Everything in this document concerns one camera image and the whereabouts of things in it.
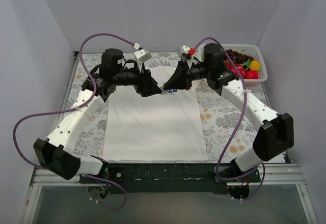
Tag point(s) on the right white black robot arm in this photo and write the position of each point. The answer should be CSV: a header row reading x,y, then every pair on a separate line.
x,y
275,133

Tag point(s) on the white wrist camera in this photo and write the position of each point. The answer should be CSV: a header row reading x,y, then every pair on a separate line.
x,y
186,54
141,55

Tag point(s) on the yellow fruit toy right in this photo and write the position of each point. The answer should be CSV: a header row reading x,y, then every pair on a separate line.
x,y
255,65

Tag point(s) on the aluminium frame rail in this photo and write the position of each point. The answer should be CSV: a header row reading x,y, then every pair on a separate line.
x,y
275,174

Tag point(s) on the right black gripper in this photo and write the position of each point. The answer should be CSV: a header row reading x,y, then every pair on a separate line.
x,y
185,76

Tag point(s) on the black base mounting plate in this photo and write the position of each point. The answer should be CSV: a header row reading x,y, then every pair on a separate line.
x,y
164,177

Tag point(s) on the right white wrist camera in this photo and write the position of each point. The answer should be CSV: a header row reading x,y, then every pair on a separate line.
x,y
186,54

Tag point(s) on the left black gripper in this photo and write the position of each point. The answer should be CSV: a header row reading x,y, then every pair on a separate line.
x,y
142,80

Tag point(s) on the white plastic fruit basket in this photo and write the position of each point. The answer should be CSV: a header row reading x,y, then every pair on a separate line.
x,y
249,49

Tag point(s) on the floral patterned table mat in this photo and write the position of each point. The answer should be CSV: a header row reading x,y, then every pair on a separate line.
x,y
226,135

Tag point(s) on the dark red grape bunch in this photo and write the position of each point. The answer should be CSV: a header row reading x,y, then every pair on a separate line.
x,y
239,57

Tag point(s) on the red apple toy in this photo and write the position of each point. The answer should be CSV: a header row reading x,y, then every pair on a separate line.
x,y
251,74

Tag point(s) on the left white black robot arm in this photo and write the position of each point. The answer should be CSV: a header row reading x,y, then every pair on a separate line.
x,y
55,152

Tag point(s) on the white daisy print t-shirt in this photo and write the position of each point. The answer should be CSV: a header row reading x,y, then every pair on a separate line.
x,y
162,127

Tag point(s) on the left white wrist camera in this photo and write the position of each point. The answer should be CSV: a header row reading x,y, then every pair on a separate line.
x,y
141,55

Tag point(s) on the red dragon fruit toy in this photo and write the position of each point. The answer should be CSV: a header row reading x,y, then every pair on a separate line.
x,y
238,69

